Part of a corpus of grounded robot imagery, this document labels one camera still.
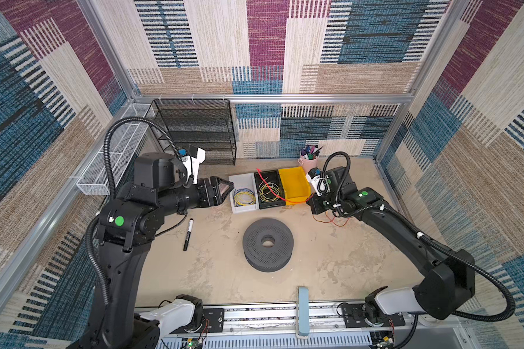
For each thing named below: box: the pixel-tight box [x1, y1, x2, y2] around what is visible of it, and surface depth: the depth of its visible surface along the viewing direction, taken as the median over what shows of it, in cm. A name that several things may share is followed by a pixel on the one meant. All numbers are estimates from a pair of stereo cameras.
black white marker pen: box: [183, 218, 194, 251], surface depth 95 cm
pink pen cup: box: [297, 144, 324, 173], surface depth 110 cm
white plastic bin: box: [228, 172, 260, 214], surface depth 102 cm
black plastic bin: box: [253, 169, 287, 210], surface depth 104 cm
